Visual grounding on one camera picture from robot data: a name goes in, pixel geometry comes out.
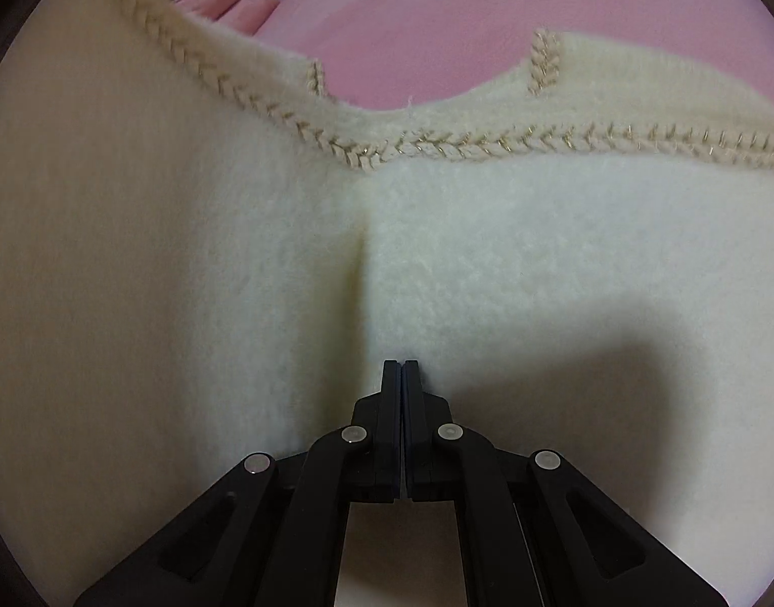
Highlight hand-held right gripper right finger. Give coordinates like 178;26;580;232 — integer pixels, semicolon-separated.
402;360;730;607

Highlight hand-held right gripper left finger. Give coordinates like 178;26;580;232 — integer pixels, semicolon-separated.
74;360;404;607

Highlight white fuzzy cardigan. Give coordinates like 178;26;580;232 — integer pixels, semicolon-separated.
0;0;774;607

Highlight pink bed sheet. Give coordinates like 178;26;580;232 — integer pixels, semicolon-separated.
254;0;774;113

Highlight pink folded quilt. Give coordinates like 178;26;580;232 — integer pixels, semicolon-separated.
170;0;282;37

